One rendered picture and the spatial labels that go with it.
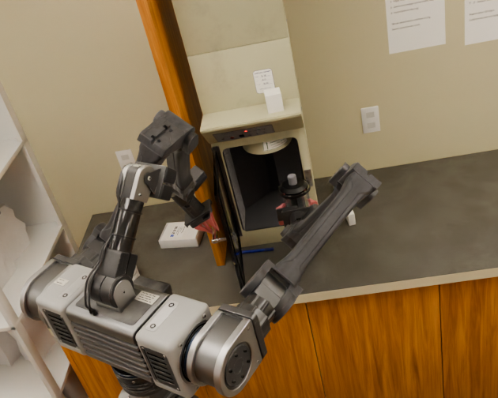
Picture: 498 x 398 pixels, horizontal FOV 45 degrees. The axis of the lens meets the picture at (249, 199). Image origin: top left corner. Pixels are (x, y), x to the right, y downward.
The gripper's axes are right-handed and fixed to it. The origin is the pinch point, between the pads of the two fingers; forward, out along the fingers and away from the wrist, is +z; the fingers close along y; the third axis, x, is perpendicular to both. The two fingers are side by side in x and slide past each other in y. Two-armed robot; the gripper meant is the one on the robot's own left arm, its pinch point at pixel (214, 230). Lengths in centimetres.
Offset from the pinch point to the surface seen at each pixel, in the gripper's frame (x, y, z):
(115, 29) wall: -68, 2, -57
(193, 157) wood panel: -13.8, -6.4, -19.4
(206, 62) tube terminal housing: -22, -28, -40
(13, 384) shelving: -17, 123, 23
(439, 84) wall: -58, -87, 32
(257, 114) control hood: -13.0, -32.0, -19.6
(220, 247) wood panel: -13.8, 9.1, 15.7
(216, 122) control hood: -14.3, -19.9, -24.9
